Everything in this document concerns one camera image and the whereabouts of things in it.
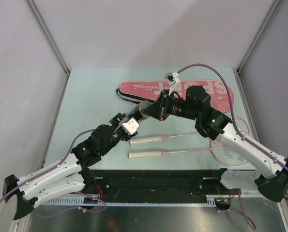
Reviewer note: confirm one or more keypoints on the right aluminium frame post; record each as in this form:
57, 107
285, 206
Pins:
267, 20

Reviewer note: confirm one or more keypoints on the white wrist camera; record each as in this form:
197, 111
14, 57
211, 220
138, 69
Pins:
172, 79
130, 126

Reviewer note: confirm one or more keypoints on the pink badminton racket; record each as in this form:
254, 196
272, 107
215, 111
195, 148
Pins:
221, 153
242, 124

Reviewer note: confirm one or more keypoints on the black shuttlecock tube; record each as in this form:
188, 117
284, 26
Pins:
137, 111

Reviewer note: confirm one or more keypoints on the lower pink badminton racket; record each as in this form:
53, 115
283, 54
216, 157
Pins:
221, 153

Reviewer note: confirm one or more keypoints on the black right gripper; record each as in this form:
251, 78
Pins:
156, 109

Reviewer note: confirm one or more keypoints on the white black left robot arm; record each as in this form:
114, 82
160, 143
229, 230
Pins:
72, 172

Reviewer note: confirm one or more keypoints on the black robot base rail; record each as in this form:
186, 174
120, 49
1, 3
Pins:
160, 187

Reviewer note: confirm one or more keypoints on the left aluminium frame post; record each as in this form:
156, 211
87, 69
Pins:
33, 8

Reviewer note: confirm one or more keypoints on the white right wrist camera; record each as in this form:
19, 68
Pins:
172, 79

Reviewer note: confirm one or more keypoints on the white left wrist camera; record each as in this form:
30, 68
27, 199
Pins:
130, 126

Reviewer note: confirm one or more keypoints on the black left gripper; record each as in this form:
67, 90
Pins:
117, 121

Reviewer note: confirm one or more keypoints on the upper pink badminton racket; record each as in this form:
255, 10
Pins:
242, 124

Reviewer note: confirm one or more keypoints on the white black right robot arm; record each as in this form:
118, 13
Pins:
211, 123

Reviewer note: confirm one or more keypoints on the pink racket bag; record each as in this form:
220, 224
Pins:
220, 100

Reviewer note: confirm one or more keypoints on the aluminium frame post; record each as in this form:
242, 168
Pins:
33, 8
267, 20

